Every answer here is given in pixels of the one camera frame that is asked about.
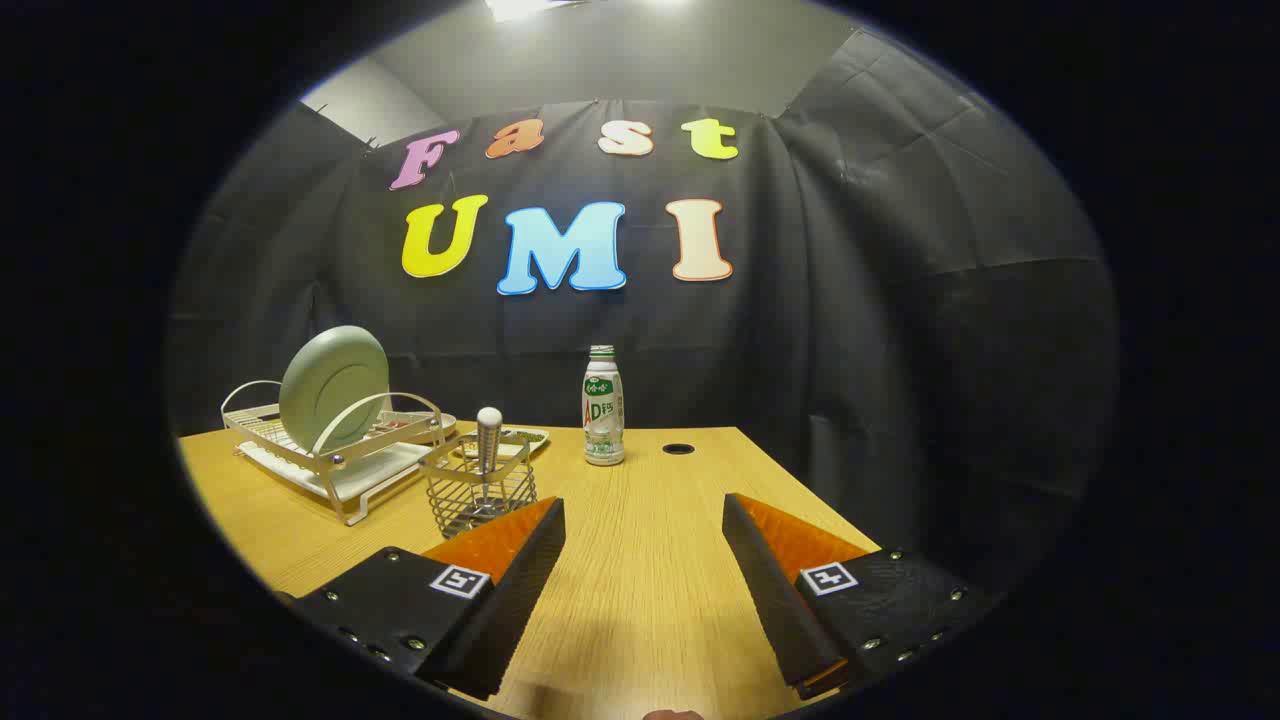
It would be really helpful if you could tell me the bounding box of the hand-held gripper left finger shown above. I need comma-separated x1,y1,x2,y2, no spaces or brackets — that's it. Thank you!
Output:
285,497,567,701

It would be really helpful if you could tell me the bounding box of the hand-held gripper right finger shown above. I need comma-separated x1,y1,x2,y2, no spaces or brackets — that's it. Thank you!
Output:
722,493,991,701

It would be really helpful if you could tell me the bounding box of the metal wire basket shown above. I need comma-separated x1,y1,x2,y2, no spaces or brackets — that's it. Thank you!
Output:
420,432,538,539

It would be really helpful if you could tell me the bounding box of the metal spoon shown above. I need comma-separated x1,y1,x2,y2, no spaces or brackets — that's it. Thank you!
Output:
476,407,504,503

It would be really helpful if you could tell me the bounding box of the white wire dish rack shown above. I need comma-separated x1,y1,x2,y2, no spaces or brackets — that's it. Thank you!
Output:
221,380,459,527

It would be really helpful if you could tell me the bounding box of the pale green plate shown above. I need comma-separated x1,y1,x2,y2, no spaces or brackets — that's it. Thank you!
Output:
279,326,390,453

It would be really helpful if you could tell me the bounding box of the white divided bean tray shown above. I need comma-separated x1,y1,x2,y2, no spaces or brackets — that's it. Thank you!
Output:
460,428,551,461

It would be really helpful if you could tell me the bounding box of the white drain tray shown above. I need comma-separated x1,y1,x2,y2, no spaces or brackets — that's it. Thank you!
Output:
238,440,433,503

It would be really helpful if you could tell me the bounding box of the white milk drink bottle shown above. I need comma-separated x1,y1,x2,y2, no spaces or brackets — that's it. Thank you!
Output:
582,345,626,467

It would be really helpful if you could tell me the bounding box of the black backdrop cloth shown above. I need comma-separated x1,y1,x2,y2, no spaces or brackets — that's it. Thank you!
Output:
165,30,1121,601

